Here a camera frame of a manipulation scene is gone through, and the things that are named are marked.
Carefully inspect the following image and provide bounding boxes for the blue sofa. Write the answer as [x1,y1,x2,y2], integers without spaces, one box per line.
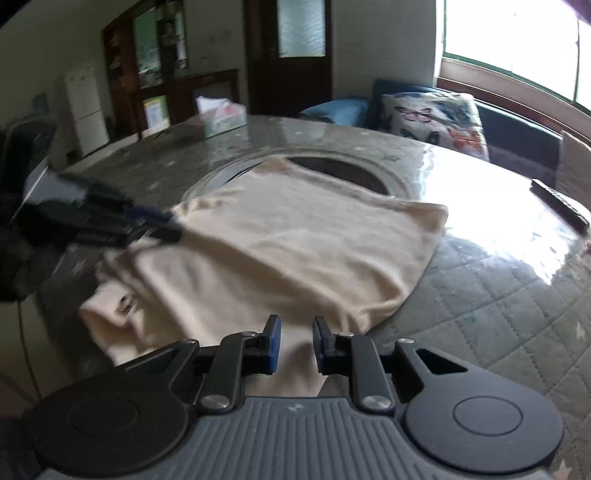
[299,78,565,182]

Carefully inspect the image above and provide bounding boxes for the cream cloth garment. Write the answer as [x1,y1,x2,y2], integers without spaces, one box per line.
[79,154,450,367]

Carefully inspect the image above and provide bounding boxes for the tissue box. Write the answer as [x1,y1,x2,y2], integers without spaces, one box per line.
[195,96,248,139]

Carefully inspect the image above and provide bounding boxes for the black remote control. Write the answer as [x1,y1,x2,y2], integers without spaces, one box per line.
[530,178,591,233]

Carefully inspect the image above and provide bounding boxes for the glass turntable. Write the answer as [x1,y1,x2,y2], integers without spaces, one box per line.
[181,148,410,208]

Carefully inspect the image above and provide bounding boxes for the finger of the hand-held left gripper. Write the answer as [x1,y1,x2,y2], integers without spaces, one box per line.
[78,182,183,250]

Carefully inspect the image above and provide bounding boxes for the wooden door with glass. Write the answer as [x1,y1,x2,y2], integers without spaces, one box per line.
[243,0,334,121]

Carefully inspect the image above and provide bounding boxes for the window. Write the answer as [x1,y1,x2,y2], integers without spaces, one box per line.
[436,0,591,116]

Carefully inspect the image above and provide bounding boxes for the cardboard box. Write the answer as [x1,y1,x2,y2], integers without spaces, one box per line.
[554,130,591,209]

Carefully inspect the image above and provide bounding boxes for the white refrigerator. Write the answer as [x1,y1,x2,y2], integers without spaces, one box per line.
[61,65,112,158]

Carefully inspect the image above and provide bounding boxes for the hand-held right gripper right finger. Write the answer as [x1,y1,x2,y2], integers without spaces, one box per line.
[312,316,467,412]

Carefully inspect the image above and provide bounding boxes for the dark wooden cabinet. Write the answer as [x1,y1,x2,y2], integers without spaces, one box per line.
[102,0,241,139]

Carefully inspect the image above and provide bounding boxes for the butterfly print pillow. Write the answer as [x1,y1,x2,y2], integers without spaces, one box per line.
[378,90,491,162]

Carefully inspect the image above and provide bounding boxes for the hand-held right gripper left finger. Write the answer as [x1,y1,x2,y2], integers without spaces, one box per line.
[121,315,283,412]

